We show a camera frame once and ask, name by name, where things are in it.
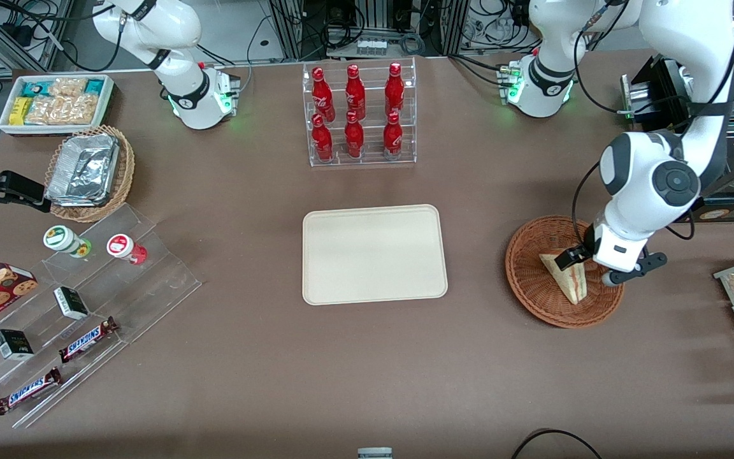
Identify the triangular sandwich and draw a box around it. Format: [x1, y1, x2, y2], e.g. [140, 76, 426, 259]
[538, 250, 588, 305]

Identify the light tan wicker basket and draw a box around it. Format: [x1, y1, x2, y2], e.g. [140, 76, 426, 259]
[44, 125, 136, 223]

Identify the black looped table cable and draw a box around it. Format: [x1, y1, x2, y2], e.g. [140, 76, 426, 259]
[510, 428, 603, 459]

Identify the green lid white cup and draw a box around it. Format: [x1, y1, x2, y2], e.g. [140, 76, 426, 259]
[43, 225, 92, 259]

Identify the brown round wicker basket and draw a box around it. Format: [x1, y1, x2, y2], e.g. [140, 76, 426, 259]
[505, 215, 626, 330]

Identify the red cola bottle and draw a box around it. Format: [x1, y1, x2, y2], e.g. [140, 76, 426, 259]
[382, 112, 404, 161]
[311, 113, 335, 163]
[311, 66, 336, 122]
[344, 110, 366, 159]
[384, 62, 406, 119]
[345, 64, 366, 121]

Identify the beige plastic serving tray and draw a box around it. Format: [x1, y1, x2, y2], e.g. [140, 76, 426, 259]
[302, 204, 449, 306]

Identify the small black carton box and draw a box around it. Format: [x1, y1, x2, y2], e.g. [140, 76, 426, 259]
[0, 329, 34, 361]
[54, 286, 90, 321]

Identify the red lid white cup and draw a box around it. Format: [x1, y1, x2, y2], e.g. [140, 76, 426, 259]
[106, 234, 148, 266]

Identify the clear cracker snack pack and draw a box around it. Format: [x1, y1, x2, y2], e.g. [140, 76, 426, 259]
[48, 77, 88, 99]
[25, 95, 99, 126]

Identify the silver foil pouch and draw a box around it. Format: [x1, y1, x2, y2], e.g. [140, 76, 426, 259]
[45, 134, 120, 207]

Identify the brown Snickers bar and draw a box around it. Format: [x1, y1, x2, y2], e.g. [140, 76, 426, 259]
[58, 317, 119, 364]
[0, 367, 63, 416]

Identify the white rectangular snack bin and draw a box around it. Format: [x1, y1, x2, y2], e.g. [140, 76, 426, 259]
[0, 74, 116, 136]

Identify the clear acrylic stepped display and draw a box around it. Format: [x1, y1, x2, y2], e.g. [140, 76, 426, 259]
[0, 203, 203, 429]

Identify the clear acrylic bottle rack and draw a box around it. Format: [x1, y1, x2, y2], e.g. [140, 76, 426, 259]
[302, 56, 417, 168]

